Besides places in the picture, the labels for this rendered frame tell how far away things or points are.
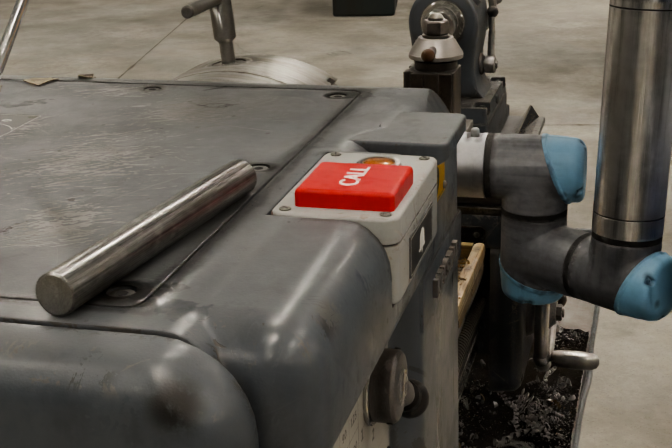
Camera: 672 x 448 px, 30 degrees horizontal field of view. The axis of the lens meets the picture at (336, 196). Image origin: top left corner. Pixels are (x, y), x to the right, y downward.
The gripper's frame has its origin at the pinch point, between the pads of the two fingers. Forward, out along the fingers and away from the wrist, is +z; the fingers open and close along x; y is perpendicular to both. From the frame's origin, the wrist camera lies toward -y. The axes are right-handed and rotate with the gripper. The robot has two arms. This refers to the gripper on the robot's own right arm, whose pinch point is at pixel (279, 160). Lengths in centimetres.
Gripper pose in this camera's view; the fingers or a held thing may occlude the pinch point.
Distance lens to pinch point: 148.0
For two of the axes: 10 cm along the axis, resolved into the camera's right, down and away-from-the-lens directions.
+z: -9.7, -0.5, 2.5
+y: 2.6, -3.0, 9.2
